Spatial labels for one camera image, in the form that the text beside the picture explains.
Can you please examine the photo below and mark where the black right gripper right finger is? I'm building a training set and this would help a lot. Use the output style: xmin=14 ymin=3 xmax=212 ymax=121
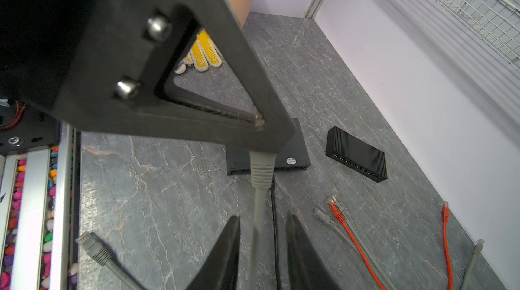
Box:
xmin=286 ymin=213 xmax=340 ymax=290

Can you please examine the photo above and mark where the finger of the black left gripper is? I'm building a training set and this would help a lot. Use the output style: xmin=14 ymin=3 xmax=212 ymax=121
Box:
xmin=48 ymin=0 xmax=295 ymax=153

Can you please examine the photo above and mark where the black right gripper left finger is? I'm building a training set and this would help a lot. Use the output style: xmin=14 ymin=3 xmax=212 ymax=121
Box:
xmin=187 ymin=216 xmax=241 ymax=290

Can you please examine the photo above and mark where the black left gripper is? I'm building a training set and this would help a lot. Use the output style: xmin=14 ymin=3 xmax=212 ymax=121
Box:
xmin=0 ymin=0 xmax=139 ymax=112

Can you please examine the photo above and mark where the grey ethernet cable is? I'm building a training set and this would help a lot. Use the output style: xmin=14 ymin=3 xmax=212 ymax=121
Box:
xmin=458 ymin=239 xmax=486 ymax=290
xmin=311 ymin=198 xmax=399 ymax=290
xmin=74 ymin=149 xmax=278 ymax=290

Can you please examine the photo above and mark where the yellow white work glove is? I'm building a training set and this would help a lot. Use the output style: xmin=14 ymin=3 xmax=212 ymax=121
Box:
xmin=174 ymin=30 xmax=223 ymax=76

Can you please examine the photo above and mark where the beige plant pot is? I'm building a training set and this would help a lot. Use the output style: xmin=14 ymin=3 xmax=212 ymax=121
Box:
xmin=227 ymin=0 xmax=253 ymax=27

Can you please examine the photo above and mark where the black cable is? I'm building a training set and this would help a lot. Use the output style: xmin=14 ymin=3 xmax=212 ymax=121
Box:
xmin=269 ymin=175 xmax=283 ymax=290

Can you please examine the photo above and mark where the small ribbed black switch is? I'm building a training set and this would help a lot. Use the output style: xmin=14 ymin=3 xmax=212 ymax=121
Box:
xmin=325 ymin=126 xmax=387 ymax=183

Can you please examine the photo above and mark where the red ethernet cable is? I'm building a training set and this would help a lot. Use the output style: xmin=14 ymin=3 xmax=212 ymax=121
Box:
xmin=326 ymin=195 xmax=454 ymax=290

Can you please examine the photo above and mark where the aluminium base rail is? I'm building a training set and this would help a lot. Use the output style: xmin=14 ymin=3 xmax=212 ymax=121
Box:
xmin=1 ymin=97 xmax=81 ymax=289

